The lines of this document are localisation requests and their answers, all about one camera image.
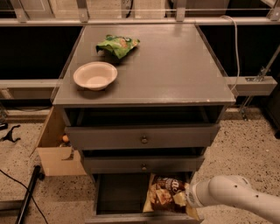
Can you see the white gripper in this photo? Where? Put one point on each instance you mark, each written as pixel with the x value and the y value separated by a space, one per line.
pixel 191 195

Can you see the brown chip bag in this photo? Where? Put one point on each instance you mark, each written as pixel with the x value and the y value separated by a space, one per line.
pixel 159 197

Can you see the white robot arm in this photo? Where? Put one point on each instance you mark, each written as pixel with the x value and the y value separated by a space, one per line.
pixel 233 191

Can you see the grey bottom drawer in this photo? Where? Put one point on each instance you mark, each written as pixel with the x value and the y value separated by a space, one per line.
pixel 120 198

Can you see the grey drawer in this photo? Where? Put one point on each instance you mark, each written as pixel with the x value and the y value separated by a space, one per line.
pixel 120 198
pixel 102 165
pixel 142 137

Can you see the grey top drawer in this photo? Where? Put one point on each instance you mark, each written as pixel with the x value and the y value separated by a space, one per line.
pixel 142 137

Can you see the grey middle drawer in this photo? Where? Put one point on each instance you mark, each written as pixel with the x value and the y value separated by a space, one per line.
pixel 102 165

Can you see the grey drawer cabinet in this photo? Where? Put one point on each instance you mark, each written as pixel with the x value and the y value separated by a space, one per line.
pixel 170 78

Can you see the green chip bag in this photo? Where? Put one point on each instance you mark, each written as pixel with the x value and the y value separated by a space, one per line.
pixel 119 46

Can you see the orange ball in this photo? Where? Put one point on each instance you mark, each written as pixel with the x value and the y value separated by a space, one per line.
pixel 65 139

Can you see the cardboard box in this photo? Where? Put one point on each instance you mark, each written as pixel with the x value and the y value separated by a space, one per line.
pixel 57 158

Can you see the black metal bar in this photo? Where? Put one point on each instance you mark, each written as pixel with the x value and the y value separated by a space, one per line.
pixel 28 195

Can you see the white paper bowl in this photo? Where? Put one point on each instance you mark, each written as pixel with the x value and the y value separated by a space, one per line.
pixel 95 75

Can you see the black clamp tool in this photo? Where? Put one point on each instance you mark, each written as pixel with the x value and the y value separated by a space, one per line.
pixel 9 135

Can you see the metal rail frame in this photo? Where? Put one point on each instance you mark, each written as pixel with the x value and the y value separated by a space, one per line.
pixel 29 13

